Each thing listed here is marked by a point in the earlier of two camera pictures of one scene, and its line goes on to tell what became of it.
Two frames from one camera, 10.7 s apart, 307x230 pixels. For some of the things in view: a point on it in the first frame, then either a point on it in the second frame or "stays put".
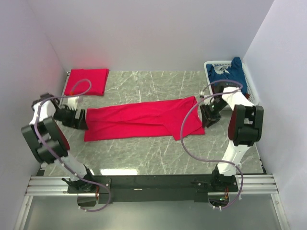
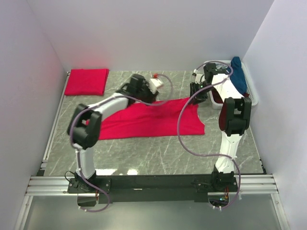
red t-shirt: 174,119 stays put
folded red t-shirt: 87,82 stays put
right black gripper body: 211,110 → 194,86
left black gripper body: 68,116 → 145,95
